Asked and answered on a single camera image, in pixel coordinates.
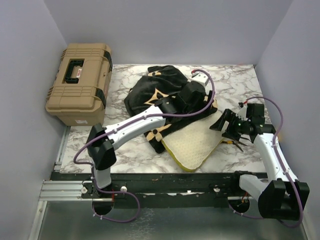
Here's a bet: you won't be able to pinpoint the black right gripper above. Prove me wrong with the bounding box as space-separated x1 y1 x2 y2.
210 108 251 141

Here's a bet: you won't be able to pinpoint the black yellow flower pillowcase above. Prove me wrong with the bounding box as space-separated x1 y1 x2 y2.
123 65 218 154

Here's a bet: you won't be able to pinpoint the white pillow yellow edge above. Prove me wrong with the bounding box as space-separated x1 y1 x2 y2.
161 110 224 172

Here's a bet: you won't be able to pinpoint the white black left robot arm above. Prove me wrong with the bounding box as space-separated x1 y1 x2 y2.
87 81 214 198

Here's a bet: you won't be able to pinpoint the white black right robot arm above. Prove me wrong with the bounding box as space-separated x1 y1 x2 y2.
210 103 310 221

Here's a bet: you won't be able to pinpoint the tan plastic tool case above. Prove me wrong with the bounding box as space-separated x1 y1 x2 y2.
45 43 113 126

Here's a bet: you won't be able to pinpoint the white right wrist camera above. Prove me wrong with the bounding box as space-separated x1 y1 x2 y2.
236 101 248 121

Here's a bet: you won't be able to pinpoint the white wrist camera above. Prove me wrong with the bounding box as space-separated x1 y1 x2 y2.
191 71 210 88
236 101 248 121

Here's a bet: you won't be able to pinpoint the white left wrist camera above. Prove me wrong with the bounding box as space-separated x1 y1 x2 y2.
191 71 210 88

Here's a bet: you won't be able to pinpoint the yellow handled pliers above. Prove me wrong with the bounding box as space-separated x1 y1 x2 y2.
221 140 243 152

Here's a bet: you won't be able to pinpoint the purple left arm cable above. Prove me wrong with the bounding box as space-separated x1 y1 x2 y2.
73 69 216 196

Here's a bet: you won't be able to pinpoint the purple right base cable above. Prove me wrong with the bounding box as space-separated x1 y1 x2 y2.
228 197 266 220

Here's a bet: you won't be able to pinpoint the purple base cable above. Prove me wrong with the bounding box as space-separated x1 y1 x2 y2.
91 187 141 223
228 197 266 220

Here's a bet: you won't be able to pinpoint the black mounting rail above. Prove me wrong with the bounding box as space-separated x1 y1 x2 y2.
43 172 250 209

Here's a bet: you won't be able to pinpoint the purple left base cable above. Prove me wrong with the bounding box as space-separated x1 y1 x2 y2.
91 187 141 223

